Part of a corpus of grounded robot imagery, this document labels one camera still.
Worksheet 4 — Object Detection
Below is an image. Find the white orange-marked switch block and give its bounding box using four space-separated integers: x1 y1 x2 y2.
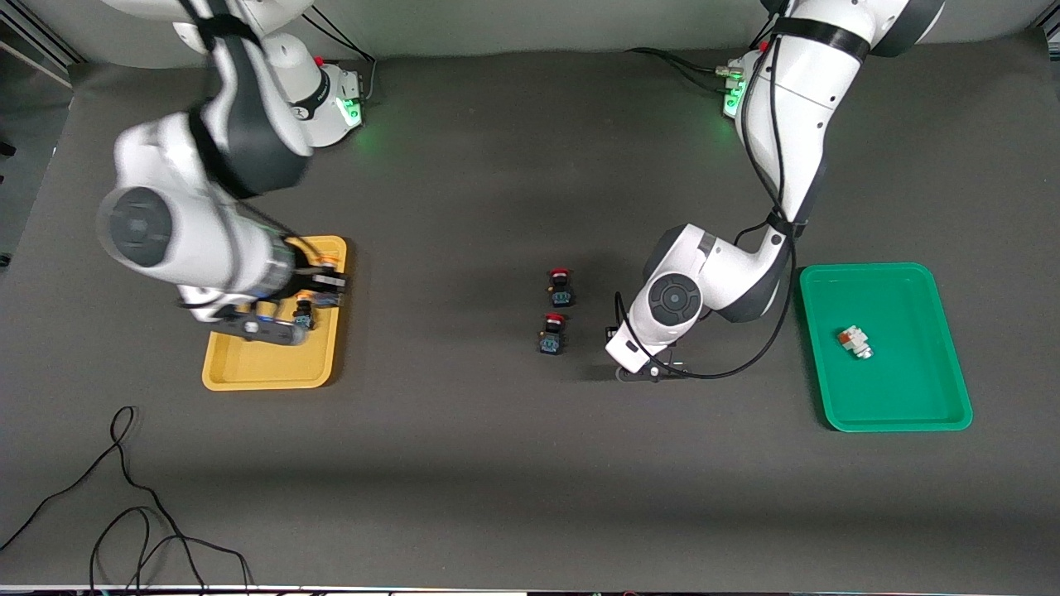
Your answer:
836 325 875 361

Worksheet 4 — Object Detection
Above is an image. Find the yellow plastic tray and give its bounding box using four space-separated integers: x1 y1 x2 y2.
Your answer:
201 235 348 392

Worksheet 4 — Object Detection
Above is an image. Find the green plastic tray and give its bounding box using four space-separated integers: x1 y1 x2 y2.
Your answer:
798 262 975 433

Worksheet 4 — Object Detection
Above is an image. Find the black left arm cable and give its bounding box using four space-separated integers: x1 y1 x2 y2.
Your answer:
611 17 802 382

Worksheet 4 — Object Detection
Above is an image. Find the loose black table cable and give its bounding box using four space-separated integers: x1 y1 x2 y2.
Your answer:
0 406 253 595

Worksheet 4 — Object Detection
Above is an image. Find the black right base cable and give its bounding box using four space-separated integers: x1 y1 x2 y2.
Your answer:
302 8 378 104

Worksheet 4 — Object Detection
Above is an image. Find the black base cable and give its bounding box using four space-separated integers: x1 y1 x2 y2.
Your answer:
624 46 740 94
302 8 378 104

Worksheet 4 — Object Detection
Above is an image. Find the black left base cable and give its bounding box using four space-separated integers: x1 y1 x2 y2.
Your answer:
624 46 740 94

